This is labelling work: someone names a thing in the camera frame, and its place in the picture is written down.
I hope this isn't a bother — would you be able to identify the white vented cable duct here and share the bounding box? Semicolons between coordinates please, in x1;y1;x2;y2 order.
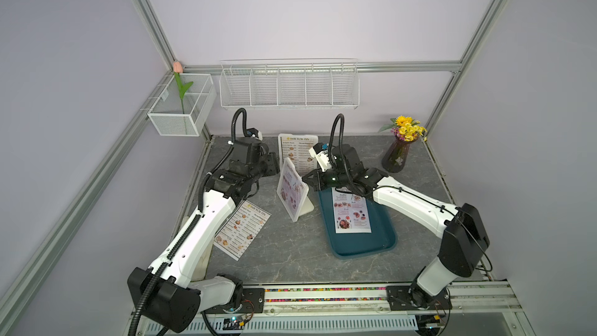
208;314;419;335

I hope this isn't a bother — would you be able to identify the yellow flower bouquet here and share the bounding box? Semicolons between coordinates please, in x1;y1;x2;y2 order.
379;116;428;143

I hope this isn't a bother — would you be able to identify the white wire wall shelf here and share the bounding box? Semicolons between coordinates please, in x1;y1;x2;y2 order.
219;58;360;110

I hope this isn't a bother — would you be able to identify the teal plastic tray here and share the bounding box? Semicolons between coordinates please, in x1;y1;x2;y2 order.
318;188;397;259

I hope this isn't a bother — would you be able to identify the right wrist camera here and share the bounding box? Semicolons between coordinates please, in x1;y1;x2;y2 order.
309;142;332;172

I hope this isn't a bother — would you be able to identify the dim sum menu sheet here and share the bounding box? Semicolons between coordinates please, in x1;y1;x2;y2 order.
214;201;271;261

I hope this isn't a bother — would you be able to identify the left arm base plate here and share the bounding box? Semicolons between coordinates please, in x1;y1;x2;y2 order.
205;287;265;315

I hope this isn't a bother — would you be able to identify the white menu holder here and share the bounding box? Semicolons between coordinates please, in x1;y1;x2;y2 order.
277;133;320;178
276;156;315;223

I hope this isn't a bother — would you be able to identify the dark glass vase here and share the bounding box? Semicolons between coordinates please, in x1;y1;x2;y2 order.
382;138;410;173

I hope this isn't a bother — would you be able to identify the white mesh wall basket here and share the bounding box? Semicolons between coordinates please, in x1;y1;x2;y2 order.
148;73;217;137

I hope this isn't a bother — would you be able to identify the pink artificial tulip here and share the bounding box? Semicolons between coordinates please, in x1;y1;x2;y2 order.
173;61;194;114

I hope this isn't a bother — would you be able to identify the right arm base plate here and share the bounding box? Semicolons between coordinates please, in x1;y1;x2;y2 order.
386;285;452;311

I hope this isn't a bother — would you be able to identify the rear dim sum menu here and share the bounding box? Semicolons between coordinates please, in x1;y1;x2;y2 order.
280;137;317;174

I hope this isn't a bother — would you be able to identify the special menu sheet top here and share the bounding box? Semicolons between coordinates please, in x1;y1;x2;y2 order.
279;162;306;218

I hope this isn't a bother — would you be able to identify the special menu sheet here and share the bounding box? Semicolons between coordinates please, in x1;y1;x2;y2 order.
332;189;372;234
279;162;306;218

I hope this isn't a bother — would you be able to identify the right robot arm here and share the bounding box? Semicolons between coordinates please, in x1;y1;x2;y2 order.
303;143;490;310

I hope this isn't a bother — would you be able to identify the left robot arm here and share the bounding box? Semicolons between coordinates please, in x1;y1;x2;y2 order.
127;134;280;335

